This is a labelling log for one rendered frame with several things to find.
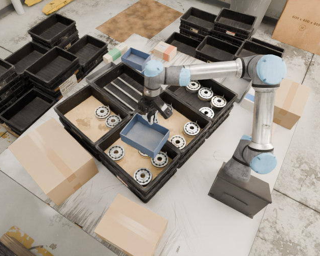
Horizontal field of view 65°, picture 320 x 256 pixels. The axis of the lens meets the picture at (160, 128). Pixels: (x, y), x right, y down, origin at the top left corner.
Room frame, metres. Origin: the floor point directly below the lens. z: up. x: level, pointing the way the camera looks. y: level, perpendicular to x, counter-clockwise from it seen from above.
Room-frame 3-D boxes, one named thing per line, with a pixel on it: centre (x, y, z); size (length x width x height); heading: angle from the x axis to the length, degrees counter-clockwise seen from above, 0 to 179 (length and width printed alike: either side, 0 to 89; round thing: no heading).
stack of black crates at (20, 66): (1.92, 1.35, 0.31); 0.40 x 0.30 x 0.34; 150
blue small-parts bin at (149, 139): (0.68, 0.07, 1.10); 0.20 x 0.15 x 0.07; 60
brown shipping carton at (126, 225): (0.30, 0.12, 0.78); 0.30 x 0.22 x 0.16; 64
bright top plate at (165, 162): (0.67, -0.01, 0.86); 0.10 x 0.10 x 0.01
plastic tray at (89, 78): (1.44, 0.44, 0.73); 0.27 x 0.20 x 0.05; 138
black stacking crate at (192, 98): (1.15, -0.27, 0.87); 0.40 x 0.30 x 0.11; 50
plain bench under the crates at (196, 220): (0.98, -0.02, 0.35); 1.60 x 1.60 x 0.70; 61
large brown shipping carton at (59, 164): (0.67, 0.62, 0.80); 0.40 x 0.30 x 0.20; 48
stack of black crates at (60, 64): (1.73, 1.00, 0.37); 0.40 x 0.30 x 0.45; 150
